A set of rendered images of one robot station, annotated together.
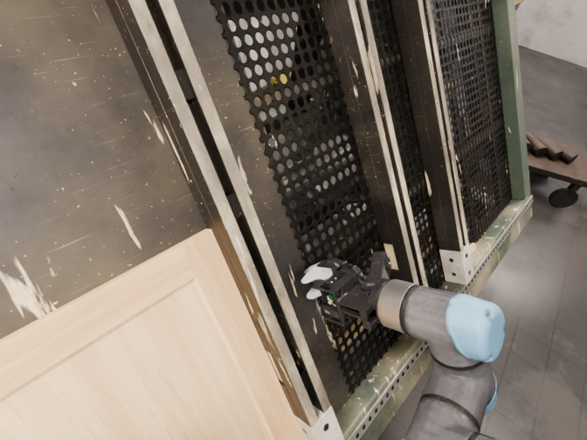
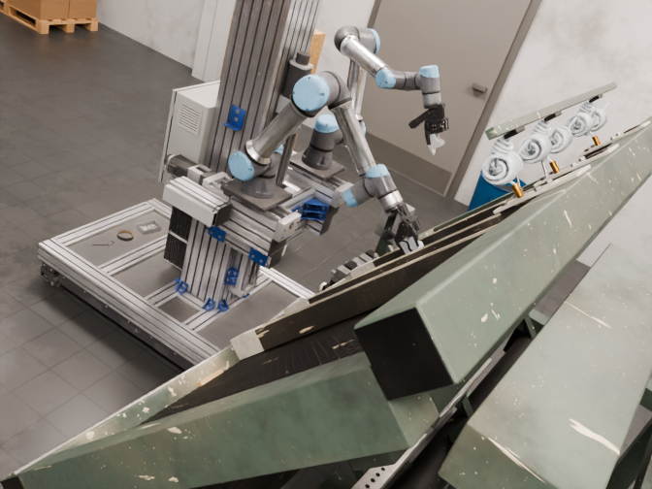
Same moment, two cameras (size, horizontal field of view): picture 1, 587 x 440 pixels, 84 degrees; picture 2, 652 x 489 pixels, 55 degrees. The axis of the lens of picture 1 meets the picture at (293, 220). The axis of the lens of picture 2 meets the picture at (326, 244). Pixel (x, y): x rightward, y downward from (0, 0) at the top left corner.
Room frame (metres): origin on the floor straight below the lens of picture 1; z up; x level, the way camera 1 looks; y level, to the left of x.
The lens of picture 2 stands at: (2.24, -0.71, 2.26)
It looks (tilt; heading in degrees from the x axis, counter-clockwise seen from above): 30 degrees down; 170
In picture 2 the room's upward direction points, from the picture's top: 19 degrees clockwise
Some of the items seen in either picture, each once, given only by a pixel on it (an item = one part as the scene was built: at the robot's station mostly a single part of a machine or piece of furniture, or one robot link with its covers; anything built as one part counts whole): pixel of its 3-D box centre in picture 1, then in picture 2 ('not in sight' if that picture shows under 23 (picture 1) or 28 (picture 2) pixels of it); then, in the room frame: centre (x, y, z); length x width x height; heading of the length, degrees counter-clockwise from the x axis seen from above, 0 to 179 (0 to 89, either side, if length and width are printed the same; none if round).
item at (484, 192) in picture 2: not in sight; (496, 207); (-2.34, 1.37, 0.28); 0.48 x 0.44 x 0.56; 59
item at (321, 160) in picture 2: not in sight; (318, 153); (-0.55, -0.38, 1.09); 0.15 x 0.15 x 0.10
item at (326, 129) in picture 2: not in sight; (326, 131); (-0.56, -0.38, 1.20); 0.13 x 0.12 x 0.14; 124
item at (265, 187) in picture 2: not in sight; (260, 179); (-0.13, -0.64, 1.09); 0.15 x 0.15 x 0.10
